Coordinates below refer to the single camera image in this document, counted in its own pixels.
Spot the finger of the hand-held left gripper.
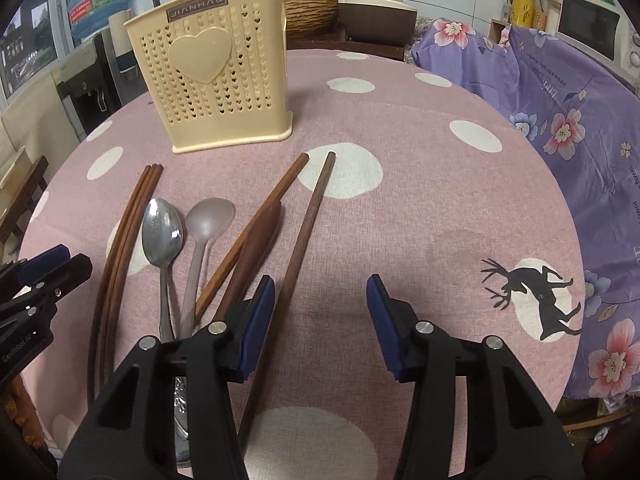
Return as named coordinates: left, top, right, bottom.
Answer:
left=0, top=244, right=70, bottom=292
left=0, top=254, right=94, bottom=322

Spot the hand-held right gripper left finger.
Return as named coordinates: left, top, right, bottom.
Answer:
left=57, top=275, right=277, bottom=480

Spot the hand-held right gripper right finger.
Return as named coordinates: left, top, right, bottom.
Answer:
left=366, top=274, right=586, bottom=480

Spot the pair of brown chopsticks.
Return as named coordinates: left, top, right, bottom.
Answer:
left=86, top=164, right=151, bottom=406

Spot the reddish brown wooden chopstick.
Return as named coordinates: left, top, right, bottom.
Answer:
left=192, top=152, right=311, bottom=326

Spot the spoon with brown wooden handle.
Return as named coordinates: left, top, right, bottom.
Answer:
left=215, top=199, right=284, bottom=322

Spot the long dark wooden chopstick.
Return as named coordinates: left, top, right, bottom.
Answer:
left=236, top=151, right=337, bottom=453

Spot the shiny metal spoon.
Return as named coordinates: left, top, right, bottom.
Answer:
left=141, top=198, right=185, bottom=343

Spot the matte grey spoon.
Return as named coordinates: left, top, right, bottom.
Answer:
left=179, top=197, right=237, bottom=340

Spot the cream plastic utensil holder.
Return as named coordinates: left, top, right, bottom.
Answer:
left=123, top=0, right=295, bottom=155

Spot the orange patterned cloth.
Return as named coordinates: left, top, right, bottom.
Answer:
left=0, top=375, right=48, bottom=458

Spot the dark wooden chair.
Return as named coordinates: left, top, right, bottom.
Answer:
left=0, top=155, right=51, bottom=257

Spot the beige cloth cover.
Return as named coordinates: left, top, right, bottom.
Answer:
left=0, top=72, right=85, bottom=201

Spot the water dispenser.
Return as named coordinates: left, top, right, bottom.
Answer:
left=55, top=25, right=142, bottom=137

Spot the window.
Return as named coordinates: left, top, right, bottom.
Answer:
left=0, top=0, right=60, bottom=107

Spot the purple floral cloth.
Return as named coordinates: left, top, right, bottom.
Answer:
left=410, top=16, right=640, bottom=402

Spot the dark wooden washstand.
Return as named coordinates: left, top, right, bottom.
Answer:
left=286, top=29, right=407, bottom=63

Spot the cream and brown rice cooker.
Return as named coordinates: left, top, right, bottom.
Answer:
left=337, top=0, right=419, bottom=44

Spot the woven pattern wash basin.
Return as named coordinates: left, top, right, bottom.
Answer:
left=285, top=0, right=344, bottom=36

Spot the small wooden box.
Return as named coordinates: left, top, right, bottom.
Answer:
left=487, top=19, right=512, bottom=44

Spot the glass jar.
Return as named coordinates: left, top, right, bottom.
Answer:
left=532, top=0, right=562, bottom=31

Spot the white microwave oven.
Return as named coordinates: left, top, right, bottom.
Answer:
left=556, top=0, right=640, bottom=82

